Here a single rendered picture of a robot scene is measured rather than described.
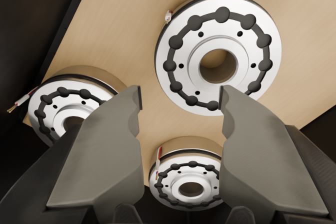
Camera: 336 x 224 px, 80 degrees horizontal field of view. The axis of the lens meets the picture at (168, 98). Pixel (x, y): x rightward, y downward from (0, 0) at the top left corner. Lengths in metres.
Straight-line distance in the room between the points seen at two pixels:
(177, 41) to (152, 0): 0.04
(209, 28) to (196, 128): 0.12
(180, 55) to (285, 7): 0.10
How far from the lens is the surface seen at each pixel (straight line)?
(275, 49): 0.18
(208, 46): 0.16
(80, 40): 0.21
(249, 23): 0.17
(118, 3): 0.20
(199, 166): 0.24
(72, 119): 0.24
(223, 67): 0.20
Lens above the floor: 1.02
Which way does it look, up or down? 60 degrees down
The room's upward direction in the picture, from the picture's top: 175 degrees counter-clockwise
